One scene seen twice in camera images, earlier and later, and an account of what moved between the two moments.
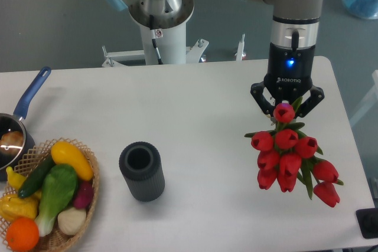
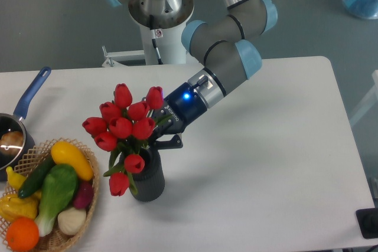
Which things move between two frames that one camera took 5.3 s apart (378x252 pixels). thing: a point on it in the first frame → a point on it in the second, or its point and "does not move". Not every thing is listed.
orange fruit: [22, 234] does not move
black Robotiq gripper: [290, 72] → [180, 108]
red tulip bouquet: [287, 156] → [124, 129]
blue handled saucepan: [15, 141] does not move
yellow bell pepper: [12, 206] does not move
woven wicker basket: [49, 196] does not move
